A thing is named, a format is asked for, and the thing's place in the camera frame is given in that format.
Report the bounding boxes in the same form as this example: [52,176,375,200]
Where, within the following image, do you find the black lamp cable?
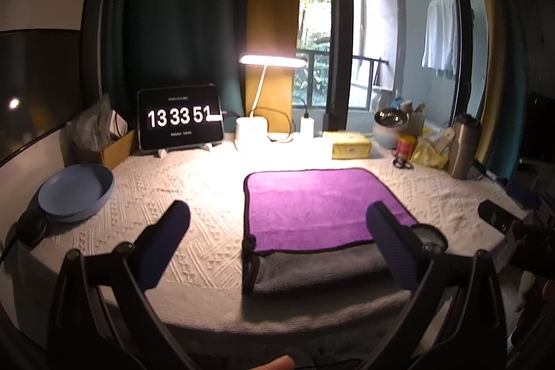
[247,95,310,144]

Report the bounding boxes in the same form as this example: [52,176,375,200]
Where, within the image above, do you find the clear plastic bag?
[67,94,113,152]

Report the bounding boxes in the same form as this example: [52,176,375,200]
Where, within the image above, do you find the white hanging shirt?
[421,0,459,80]

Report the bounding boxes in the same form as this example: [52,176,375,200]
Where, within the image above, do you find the white power adapter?
[299,115,315,140]

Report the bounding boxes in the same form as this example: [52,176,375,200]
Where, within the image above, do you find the black balcony railing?
[292,49,389,111]

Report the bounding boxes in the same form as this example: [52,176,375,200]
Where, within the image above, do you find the tablet showing clock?
[137,84,224,152]

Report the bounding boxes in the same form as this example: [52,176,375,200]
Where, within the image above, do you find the white desk lamp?
[234,53,307,151]

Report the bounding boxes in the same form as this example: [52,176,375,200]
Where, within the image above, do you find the steel bowl on white pot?
[374,107,409,149]

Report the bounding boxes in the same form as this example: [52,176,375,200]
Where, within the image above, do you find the purple and grey towel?
[242,168,417,297]

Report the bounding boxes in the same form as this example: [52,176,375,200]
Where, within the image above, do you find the blue plastic bowl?
[37,163,115,223]

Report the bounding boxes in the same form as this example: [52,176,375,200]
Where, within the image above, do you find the black window frame post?
[324,0,354,131]

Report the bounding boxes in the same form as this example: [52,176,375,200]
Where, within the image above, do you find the steel thermos bottle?
[448,114,481,179]

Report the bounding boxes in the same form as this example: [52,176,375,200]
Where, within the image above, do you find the yellow tissue pack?
[323,131,372,160]

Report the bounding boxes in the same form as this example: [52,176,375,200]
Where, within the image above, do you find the dark green curtain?
[101,0,247,127]

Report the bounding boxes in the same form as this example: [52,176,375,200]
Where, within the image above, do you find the yellow curtain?
[245,0,299,133]

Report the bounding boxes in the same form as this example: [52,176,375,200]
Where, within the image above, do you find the red tin can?
[393,134,417,169]

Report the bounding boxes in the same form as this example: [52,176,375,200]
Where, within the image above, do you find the fingertip at bottom edge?
[252,355,296,370]

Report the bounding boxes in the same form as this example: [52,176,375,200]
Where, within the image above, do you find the yellow plastic bag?
[409,133,452,170]

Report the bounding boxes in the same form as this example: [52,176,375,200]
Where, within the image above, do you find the white tablet stand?
[155,143,214,159]

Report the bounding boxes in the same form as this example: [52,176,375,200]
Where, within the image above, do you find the white textured tablecloth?
[18,139,526,335]

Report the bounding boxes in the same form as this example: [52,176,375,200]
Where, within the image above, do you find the brown cardboard box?
[101,130,136,170]

